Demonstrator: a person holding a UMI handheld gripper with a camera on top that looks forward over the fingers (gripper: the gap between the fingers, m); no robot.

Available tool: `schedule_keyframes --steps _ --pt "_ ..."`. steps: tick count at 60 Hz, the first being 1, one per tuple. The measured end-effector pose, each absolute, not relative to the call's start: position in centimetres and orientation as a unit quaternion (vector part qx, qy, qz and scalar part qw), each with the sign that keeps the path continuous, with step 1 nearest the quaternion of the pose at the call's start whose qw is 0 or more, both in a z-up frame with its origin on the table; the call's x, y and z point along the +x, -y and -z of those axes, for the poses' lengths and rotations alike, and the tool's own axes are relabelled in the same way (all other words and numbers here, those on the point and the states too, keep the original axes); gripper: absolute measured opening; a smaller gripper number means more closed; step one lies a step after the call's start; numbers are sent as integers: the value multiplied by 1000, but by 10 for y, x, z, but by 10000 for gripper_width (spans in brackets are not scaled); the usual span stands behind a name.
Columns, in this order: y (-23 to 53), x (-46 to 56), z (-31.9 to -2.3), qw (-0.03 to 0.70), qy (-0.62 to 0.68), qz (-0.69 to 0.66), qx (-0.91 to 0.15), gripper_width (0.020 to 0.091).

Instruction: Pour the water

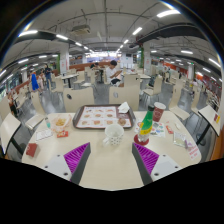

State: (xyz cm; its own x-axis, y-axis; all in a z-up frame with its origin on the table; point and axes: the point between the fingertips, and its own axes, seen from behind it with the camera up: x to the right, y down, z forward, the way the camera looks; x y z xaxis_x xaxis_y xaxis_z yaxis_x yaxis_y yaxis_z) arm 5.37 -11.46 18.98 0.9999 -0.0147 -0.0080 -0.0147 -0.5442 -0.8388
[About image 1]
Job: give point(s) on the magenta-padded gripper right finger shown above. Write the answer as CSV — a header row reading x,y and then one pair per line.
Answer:
x,y
146,157

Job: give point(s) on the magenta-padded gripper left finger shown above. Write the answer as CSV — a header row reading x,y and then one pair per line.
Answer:
x,y
76,156

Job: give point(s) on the green drink bottle black cap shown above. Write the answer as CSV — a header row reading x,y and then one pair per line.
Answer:
x,y
146,125

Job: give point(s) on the colourful printed flyer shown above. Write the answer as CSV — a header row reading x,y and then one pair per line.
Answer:
x,y
158,130

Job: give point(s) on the small red sachet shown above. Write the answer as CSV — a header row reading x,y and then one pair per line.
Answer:
x,y
169,129

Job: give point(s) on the crumpled food wrapper bag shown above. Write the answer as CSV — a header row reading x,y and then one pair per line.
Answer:
x,y
60,122

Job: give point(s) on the white mug with dark dots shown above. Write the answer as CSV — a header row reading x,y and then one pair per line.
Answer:
x,y
114,135

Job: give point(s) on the white paper receipt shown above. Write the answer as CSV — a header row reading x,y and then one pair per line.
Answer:
x,y
44,134

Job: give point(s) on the small red box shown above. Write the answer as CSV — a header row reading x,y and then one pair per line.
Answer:
x,y
32,150

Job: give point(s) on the brown food tray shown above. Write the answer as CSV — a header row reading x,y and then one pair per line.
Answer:
x,y
100,116

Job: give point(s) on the red paper cup with lid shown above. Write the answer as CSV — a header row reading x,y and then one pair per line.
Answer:
x,y
159,112

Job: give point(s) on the red and white leaflet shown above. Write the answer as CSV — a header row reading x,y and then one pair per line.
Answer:
x,y
193,152

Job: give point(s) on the white paper napkin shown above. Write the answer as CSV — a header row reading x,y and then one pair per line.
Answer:
x,y
123,107

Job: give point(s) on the group of beige chairs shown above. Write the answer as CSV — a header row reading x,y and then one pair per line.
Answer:
x,y
78,98

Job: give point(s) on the beige side table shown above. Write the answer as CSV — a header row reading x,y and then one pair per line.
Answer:
x,y
209,115
8,128

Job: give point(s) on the ceiling air conditioner unit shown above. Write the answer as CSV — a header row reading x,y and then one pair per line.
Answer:
x,y
80,30

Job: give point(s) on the group of ceiling lights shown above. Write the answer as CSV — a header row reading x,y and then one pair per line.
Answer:
x,y
28,32

